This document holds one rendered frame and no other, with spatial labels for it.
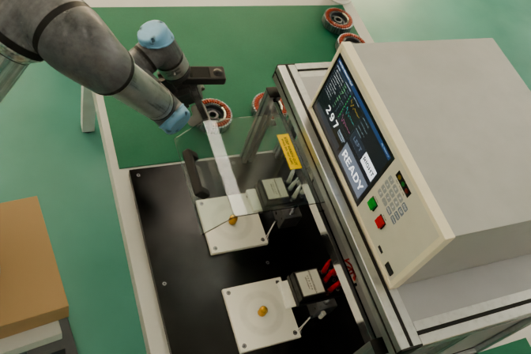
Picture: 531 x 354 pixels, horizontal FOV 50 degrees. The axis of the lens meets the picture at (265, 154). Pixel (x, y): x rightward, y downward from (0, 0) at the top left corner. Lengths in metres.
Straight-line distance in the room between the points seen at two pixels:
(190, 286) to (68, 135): 1.30
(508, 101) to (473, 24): 2.77
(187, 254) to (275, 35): 0.89
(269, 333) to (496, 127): 0.66
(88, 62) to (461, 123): 0.67
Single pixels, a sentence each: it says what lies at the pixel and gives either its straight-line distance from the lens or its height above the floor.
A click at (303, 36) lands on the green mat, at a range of 2.02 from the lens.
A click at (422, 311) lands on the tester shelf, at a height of 1.11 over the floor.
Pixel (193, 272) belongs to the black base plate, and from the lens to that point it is 1.38.
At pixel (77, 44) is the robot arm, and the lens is 0.95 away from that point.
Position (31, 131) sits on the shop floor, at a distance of 2.53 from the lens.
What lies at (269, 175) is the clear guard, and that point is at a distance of 1.19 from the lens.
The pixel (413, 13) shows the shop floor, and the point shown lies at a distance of 3.79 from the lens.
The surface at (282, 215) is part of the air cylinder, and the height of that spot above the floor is 0.82.
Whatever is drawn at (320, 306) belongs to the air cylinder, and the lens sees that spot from 1.37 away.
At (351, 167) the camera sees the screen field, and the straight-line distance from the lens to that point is 1.14.
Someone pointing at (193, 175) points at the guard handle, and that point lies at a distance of 1.16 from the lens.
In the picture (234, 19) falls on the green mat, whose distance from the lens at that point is 1.99.
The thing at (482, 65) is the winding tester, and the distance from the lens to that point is 1.29.
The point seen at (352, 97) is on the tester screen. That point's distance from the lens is 1.12.
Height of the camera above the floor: 2.01
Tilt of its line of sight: 51 degrees down
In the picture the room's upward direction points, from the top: 25 degrees clockwise
